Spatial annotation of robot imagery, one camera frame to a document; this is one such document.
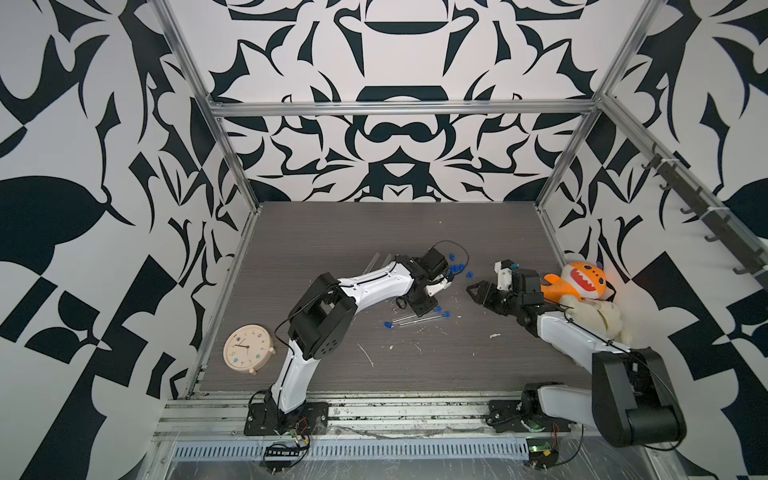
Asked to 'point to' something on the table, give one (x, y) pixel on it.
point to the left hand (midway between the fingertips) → (422, 297)
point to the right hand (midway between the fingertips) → (473, 286)
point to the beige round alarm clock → (248, 348)
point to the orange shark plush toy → (583, 281)
